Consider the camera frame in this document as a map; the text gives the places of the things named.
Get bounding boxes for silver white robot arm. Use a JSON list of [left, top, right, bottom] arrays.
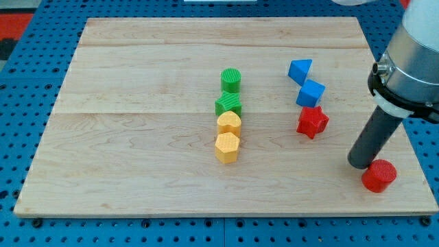
[[368, 0, 438, 124]]

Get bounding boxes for green cylinder block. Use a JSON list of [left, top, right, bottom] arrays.
[[220, 68, 241, 93]]

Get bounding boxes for blue cube block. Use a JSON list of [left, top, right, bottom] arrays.
[[296, 80, 326, 108]]

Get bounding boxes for green star block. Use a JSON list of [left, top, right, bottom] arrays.
[[215, 91, 242, 116]]

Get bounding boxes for wooden board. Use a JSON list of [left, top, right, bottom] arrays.
[[14, 17, 438, 218]]

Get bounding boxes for yellow hexagon block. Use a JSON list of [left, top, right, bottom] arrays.
[[215, 132, 240, 164]]

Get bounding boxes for red cylinder block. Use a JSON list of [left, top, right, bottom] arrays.
[[361, 159, 397, 193]]

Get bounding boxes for blue triangle block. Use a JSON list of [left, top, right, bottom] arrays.
[[287, 59, 313, 86]]

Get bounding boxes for red star block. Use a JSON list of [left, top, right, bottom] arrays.
[[296, 106, 329, 139]]

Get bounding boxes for yellow heart block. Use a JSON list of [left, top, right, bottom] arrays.
[[217, 110, 242, 137]]

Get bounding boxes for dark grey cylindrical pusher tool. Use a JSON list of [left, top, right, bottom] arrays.
[[347, 106, 403, 169]]

